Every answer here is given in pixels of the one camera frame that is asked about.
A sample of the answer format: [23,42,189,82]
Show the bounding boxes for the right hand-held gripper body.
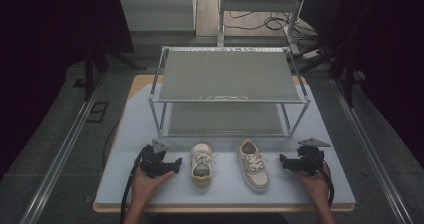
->
[292,137,332,178]

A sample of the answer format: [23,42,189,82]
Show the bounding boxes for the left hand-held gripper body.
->
[138,138,170,179]

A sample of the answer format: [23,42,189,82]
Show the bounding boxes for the white beige sneaker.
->
[236,139,271,194]
[190,142,215,192]

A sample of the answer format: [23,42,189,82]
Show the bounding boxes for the two-tier grey shoe rack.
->
[148,45,311,138]

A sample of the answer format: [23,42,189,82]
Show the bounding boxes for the person's left hand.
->
[131,166,176,205]

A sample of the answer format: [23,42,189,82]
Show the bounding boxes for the person's right hand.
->
[293,163,332,207]

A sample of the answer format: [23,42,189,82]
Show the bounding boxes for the light blue table mat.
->
[94,82,356,206]

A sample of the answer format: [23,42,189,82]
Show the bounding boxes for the black stand legs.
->
[82,46,148,102]

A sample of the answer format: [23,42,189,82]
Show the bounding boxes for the white power strip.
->
[301,48,325,60]

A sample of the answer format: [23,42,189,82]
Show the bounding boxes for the dark curtain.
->
[298,0,424,167]
[0,0,135,180]

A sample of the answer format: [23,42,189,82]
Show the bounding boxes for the white cabinet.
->
[114,0,198,34]

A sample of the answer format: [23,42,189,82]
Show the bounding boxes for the white metal stand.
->
[216,0,310,57]

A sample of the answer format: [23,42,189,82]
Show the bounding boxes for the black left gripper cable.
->
[119,146,148,224]

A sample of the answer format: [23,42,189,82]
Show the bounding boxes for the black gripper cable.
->
[119,146,148,224]
[312,155,336,208]

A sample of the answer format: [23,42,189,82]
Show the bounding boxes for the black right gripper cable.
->
[312,155,336,208]

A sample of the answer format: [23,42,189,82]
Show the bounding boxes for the metal floor rail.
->
[18,73,105,224]
[329,78,415,224]

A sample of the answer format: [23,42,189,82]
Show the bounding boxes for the black floor cables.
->
[222,0,323,40]

